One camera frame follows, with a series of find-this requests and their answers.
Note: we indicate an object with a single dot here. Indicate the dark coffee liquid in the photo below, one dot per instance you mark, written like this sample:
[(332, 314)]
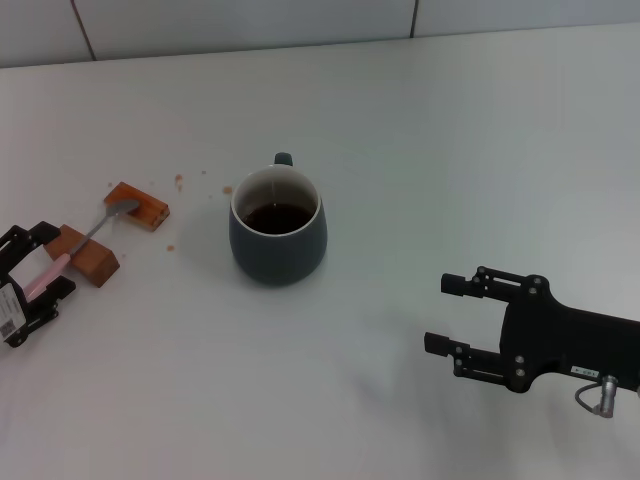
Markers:
[(275, 220)]

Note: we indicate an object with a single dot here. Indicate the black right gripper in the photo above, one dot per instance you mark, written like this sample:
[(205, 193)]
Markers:
[(550, 340)]

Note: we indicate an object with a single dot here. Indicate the flat orange wooden block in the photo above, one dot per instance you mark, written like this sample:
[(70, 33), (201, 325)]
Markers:
[(150, 214)]

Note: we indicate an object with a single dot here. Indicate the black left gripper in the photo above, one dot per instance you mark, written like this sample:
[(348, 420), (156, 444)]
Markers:
[(12, 315)]

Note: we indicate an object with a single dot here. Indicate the grey ceramic cup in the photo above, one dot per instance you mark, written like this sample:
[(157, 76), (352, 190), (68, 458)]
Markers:
[(277, 260)]

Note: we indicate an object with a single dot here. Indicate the tall brown wooden block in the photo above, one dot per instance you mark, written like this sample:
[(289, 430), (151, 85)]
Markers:
[(95, 265)]

